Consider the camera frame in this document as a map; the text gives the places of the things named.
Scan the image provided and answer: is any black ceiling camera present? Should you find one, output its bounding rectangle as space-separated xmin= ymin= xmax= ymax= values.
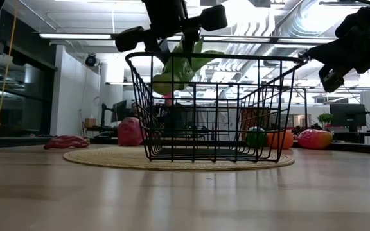
xmin=84 ymin=53 xmax=98 ymax=68

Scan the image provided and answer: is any red yellow mango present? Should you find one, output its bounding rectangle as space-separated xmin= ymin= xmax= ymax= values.
xmin=297 ymin=128 xmax=333 ymax=150

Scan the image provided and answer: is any black wire basket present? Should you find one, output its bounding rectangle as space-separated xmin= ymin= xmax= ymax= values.
xmin=125 ymin=51 xmax=305 ymax=163

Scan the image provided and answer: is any black computer monitor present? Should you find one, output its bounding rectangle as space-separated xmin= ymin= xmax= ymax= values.
xmin=329 ymin=103 xmax=367 ymax=128
xmin=110 ymin=99 xmax=128 ymax=123

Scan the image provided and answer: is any round woven straw placemat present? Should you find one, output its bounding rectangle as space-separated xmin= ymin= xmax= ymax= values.
xmin=62 ymin=146 xmax=295 ymax=172

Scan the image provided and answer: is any green romaine lettuce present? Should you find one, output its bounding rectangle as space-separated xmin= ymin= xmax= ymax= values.
xmin=152 ymin=37 xmax=226 ymax=96

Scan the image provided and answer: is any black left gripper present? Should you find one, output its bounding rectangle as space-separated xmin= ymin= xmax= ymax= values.
xmin=114 ymin=0 xmax=229 ymax=65

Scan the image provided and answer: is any small potted green plant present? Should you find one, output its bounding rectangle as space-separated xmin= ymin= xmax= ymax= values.
xmin=317 ymin=112 xmax=334 ymax=129

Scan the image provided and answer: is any orange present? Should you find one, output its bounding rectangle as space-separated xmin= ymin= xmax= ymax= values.
xmin=266 ymin=129 xmax=294 ymax=150

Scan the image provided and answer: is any pink dragon fruit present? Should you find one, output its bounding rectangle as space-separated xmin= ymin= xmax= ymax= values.
xmin=117 ymin=117 xmax=146 ymax=147

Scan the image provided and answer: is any person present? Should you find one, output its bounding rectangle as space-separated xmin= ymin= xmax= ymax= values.
xmin=128 ymin=101 xmax=141 ymax=119

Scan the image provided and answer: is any silver ceiling air duct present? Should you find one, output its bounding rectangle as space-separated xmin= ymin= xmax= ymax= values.
xmin=273 ymin=0 xmax=335 ymax=37

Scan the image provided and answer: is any yellow extension cable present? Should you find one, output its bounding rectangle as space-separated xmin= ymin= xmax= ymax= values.
xmin=0 ymin=0 xmax=19 ymax=135

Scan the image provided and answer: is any dark red chili pepper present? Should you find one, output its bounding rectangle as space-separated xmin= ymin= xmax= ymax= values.
xmin=43 ymin=135 xmax=91 ymax=150

